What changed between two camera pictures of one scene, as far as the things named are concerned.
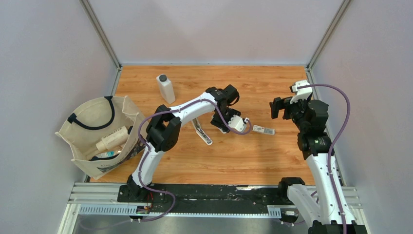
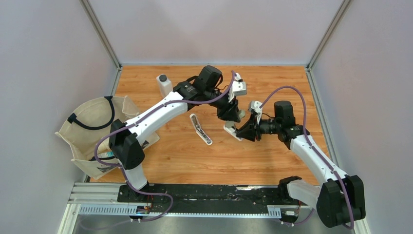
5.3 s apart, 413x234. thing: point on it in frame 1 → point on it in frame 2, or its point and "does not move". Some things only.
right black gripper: [279, 104] → [249, 131]
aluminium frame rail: [90, 11] does not move
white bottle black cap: [166, 87] does not move
